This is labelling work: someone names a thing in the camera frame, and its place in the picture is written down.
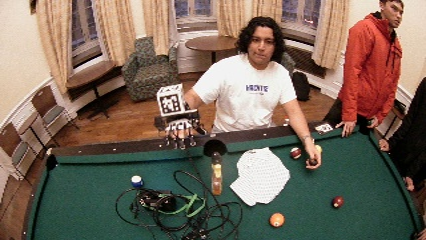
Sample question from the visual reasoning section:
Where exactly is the white marker cube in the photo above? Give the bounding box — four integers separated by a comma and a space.
155, 83, 186, 118

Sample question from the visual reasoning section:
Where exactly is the green patterned armchair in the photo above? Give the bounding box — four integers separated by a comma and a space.
119, 36, 181, 103

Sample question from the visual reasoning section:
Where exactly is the dark radiator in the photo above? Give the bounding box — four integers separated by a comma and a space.
284, 44, 328, 79

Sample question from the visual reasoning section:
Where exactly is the orange billiard ball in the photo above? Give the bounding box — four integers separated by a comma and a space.
268, 212, 286, 228

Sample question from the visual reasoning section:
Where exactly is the printed marker card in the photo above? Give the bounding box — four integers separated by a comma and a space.
312, 122, 335, 135

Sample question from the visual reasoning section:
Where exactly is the white dotted cloth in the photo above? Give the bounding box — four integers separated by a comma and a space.
229, 146, 291, 207

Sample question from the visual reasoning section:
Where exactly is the solid maroon billiard ball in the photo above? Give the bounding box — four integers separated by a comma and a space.
331, 195, 346, 209

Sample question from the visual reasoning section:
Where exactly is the window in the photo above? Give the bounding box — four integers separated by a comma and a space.
69, 0, 103, 68
171, 0, 219, 32
279, 0, 322, 44

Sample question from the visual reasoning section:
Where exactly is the small black box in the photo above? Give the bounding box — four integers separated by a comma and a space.
182, 228, 210, 240

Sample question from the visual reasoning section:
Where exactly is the the person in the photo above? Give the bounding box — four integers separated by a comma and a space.
154, 15, 323, 170

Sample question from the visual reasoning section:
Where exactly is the beige curtain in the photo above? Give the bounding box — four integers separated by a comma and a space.
141, 0, 171, 56
215, 0, 247, 39
310, 0, 351, 70
93, 0, 137, 67
34, 0, 74, 95
250, 0, 284, 26

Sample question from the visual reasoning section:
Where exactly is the black cable tangle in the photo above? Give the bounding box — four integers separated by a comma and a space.
114, 146, 244, 240

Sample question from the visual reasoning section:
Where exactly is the white radiator cover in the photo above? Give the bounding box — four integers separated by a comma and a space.
175, 30, 221, 74

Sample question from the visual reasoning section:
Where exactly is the wooden folding chair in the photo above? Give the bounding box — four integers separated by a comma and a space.
0, 121, 38, 181
29, 84, 81, 148

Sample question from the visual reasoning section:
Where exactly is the green strap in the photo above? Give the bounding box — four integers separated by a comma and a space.
165, 193, 207, 218

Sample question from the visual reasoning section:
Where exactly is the black bag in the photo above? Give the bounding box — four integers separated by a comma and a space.
290, 70, 312, 102

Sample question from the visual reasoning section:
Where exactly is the round wooden table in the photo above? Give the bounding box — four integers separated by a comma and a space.
183, 35, 239, 64

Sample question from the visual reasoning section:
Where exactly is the black camera device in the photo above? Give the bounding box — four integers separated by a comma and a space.
135, 189, 178, 213

